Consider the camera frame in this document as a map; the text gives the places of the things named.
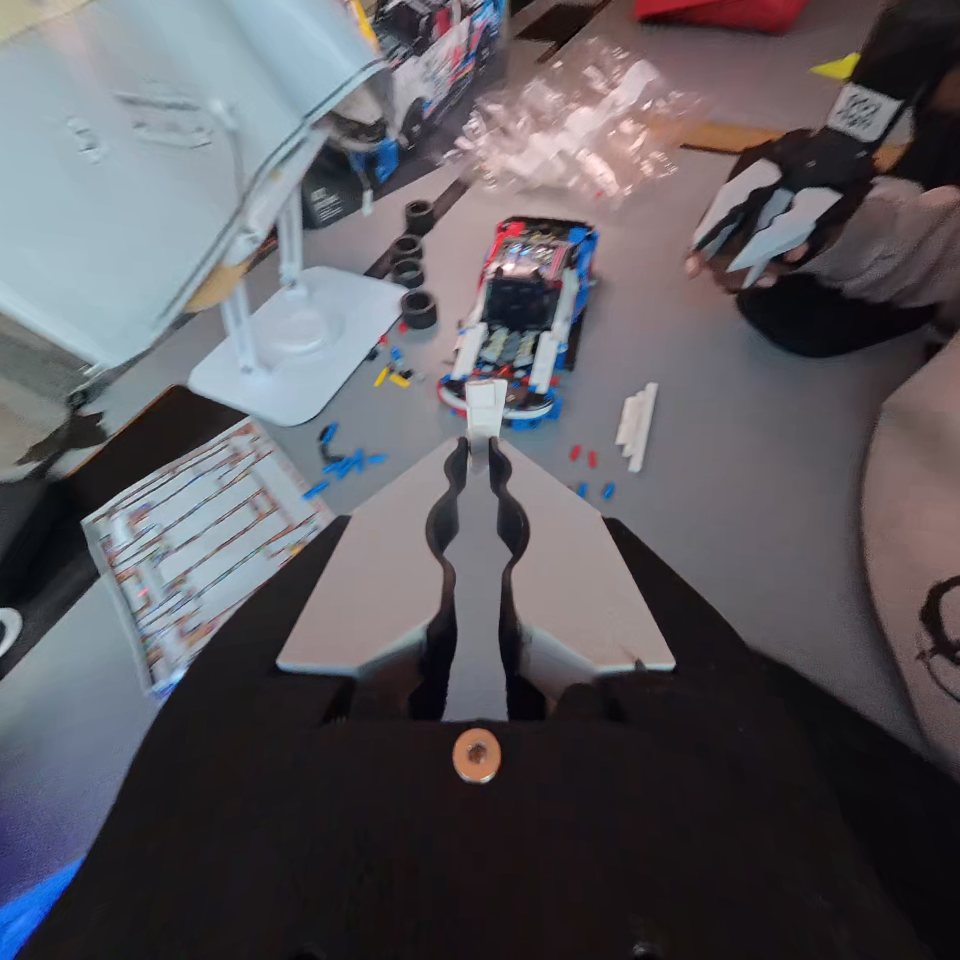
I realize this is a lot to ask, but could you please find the black cloth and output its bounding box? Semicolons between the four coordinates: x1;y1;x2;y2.
735;273;939;359

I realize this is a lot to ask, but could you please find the toy car set box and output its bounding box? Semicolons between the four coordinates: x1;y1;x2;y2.
300;0;511;230

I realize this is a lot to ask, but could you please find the white beam and panel assembly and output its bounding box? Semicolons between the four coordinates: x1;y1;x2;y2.
615;382;660;474

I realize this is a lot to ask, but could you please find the person's right hand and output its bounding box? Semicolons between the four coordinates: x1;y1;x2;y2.
684;223;840;295

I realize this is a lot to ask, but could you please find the white book stand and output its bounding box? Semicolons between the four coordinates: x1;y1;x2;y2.
187;97;410;429

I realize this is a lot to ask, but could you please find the building instruction manual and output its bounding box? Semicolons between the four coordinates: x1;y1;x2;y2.
0;0;393;370

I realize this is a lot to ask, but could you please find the person's right forearm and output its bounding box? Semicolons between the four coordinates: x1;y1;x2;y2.
795;176;960;310

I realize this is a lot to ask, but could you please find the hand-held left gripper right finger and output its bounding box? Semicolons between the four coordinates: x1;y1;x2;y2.
487;437;678;721

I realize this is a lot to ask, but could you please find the clear plastic bag pile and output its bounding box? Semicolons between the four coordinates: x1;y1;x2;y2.
442;37;706;211

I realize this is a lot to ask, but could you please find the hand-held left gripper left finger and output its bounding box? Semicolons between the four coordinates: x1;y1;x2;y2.
276;437;470;720

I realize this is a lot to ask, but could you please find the red container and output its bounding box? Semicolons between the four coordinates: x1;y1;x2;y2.
633;0;811;35

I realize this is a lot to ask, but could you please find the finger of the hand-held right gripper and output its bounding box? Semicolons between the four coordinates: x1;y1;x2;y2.
690;159;787;255
724;186;847;292

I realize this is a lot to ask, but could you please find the toy brick race car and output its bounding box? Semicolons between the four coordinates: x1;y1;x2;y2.
438;216;601;430

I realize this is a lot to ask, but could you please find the white curved panel brick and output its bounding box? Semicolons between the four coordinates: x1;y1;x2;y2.
465;378;511;472

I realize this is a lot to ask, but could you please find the colourful printed sheet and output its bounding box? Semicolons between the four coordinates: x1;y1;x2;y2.
81;418;335;695

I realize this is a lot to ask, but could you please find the cluster of blue pins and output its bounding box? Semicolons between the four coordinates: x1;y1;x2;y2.
318;422;390;481

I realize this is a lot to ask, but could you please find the beige printed sweatshirt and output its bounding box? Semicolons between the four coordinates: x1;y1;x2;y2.
861;360;960;766

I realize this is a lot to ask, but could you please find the grey desk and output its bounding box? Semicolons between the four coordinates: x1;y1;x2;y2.
0;0;960;849

